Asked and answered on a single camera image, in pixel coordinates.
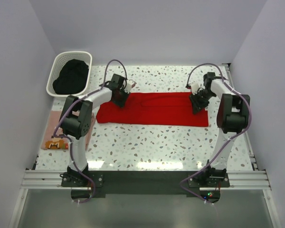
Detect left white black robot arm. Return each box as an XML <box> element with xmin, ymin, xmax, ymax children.
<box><xmin>58</xmin><ymin>74</ymin><xmax>136</xmax><ymax>186</ymax></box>

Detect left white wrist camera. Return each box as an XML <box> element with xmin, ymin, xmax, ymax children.
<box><xmin>124</xmin><ymin>79</ymin><xmax>136</xmax><ymax>93</ymax></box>

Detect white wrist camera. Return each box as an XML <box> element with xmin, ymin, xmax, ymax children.
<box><xmin>124</xmin><ymin>79</ymin><xmax>136</xmax><ymax>93</ymax></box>
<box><xmin>186</xmin><ymin>82</ymin><xmax>200</xmax><ymax>95</ymax></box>

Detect aluminium right side rail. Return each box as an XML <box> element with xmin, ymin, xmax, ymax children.
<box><xmin>222</xmin><ymin>62</ymin><xmax>259</xmax><ymax>171</ymax></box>

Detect white plastic laundry basket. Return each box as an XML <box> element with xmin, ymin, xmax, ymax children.
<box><xmin>46</xmin><ymin>51</ymin><xmax>92</xmax><ymax>98</ymax></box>

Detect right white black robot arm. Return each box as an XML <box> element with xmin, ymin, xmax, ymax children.
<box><xmin>187</xmin><ymin>72</ymin><xmax>251</xmax><ymax>187</ymax></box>

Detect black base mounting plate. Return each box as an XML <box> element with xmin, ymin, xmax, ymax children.
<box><xmin>60</xmin><ymin>169</ymin><xmax>230</xmax><ymax>202</ymax></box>

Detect folded pink t shirt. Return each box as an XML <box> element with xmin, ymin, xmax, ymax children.
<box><xmin>41</xmin><ymin>110</ymin><xmax>96</xmax><ymax>151</ymax></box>

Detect aluminium front rail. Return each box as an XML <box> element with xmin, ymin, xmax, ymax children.
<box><xmin>20</xmin><ymin>170</ymin><xmax>271</xmax><ymax>190</ymax></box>

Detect black garment in basket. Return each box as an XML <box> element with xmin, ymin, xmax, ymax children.
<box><xmin>53</xmin><ymin>59</ymin><xmax>89</xmax><ymax>95</ymax></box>

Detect aluminium rail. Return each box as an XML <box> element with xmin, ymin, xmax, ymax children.
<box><xmin>222</xmin><ymin>62</ymin><xmax>259</xmax><ymax>171</ymax></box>
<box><xmin>20</xmin><ymin>170</ymin><xmax>271</xmax><ymax>190</ymax></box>

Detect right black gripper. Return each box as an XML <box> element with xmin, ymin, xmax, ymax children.
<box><xmin>189</xmin><ymin>89</ymin><xmax>216</xmax><ymax>114</ymax></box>

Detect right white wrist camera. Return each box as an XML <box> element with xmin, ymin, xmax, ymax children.
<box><xmin>186</xmin><ymin>82</ymin><xmax>200</xmax><ymax>95</ymax></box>

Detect red t shirt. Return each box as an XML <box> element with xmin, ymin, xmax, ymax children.
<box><xmin>96</xmin><ymin>92</ymin><xmax>209</xmax><ymax>127</ymax></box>

